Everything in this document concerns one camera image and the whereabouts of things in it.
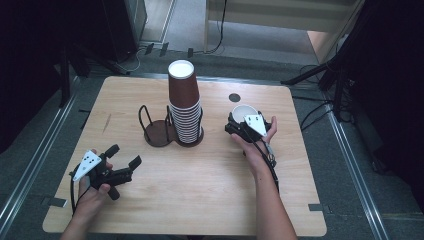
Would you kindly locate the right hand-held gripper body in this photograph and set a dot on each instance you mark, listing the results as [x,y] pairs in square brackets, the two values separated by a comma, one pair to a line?
[256,124]

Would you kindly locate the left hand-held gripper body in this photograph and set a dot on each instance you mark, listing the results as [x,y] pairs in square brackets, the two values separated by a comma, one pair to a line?
[87,164]

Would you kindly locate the stack of brown paper cups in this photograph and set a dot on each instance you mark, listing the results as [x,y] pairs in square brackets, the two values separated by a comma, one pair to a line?
[184,95]

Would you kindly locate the person's right hand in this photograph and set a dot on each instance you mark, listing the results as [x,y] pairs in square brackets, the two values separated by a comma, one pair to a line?
[256,151]

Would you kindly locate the person's left hand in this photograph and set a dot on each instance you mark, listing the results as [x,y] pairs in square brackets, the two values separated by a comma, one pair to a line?
[91,200]

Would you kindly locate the black table grommet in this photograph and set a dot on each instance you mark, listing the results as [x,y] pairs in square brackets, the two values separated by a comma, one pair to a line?
[234,97]

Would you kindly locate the grey tape strip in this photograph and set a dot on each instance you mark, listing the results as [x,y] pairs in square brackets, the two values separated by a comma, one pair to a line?
[55,201]
[318,207]

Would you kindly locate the black tripod stand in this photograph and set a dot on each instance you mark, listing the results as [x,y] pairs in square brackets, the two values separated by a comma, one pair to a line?
[338,90]

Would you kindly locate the black metal stand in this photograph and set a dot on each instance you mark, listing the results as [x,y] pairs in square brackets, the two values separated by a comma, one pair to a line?
[65,83]

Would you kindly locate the dark cabinet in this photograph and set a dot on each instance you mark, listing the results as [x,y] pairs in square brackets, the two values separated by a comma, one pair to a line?
[123,30]

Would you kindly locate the metal floor rail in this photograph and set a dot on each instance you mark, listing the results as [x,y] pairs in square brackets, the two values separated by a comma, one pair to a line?
[353,166]
[36,156]

